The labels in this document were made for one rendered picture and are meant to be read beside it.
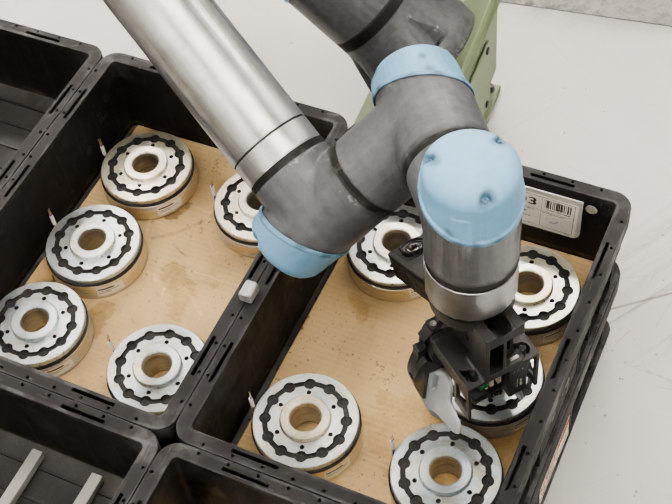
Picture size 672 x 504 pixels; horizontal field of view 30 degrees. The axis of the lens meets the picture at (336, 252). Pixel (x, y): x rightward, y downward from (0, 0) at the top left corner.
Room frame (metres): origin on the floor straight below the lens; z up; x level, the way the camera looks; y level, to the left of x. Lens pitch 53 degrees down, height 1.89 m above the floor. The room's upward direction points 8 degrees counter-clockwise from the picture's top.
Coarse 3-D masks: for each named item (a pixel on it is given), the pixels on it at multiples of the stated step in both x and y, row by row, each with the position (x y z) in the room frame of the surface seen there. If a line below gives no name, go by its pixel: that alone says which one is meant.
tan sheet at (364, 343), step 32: (576, 256) 0.74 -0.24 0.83; (352, 288) 0.74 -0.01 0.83; (320, 320) 0.71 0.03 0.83; (352, 320) 0.70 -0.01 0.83; (384, 320) 0.70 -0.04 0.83; (416, 320) 0.69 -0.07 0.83; (288, 352) 0.68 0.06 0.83; (320, 352) 0.67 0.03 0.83; (352, 352) 0.67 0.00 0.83; (384, 352) 0.66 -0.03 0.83; (544, 352) 0.63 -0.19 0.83; (352, 384) 0.63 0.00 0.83; (384, 384) 0.62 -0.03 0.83; (384, 416) 0.59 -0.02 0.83; (416, 416) 0.58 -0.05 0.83; (384, 448) 0.56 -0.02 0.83; (512, 448) 0.54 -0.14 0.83; (352, 480) 0.53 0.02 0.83; (384, 480) 0.52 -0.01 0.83; (448, 480) 0.51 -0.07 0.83
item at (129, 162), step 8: (136, 152) 0.94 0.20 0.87; (144, 152) 0.94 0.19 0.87; (152, 152) 0.94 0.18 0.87; (160, 152) 0.94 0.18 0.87; (128, 160) 0.93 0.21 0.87; (136, 160) 0.93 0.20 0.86; (160, 160) 0.92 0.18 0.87; (128, 168) 0.92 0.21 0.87; (160, 168) 0.91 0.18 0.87; (128, 176) 0.91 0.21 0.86; (136, 176) 0.91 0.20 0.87; (144, 176) 0.90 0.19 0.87; (152, 176) 0.90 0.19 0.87
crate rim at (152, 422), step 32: (128, 64) 1.01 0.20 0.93; (64, 128) 0.94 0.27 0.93; (32, 160) 0.89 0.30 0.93; (0, 192) 0.86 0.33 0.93; (256, 256) 0.73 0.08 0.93; (224, 320) 0.66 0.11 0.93; (32, 384) 0.62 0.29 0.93; (64, 384) 0.61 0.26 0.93; (192, 384) 0.59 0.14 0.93; (128, 416) 0.57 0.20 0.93; (160, 416) 0.57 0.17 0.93
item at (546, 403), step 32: (576, 192) 0.75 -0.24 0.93; (608, 192) 0.74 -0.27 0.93; (608, 256) 0.67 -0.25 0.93; (576, 320) 0.60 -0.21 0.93; (224, 352) 0.62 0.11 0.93; (576, 352) 0.58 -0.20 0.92; (544, 384) 0.54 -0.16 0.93; (192, 416) 0.56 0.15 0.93; (544, 416) 0.51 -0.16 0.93; (224, 448) 0.53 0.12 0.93; (288, 480) 0.49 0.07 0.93; (320, 480) 0.48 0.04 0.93; (512, 480) 0.46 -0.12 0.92
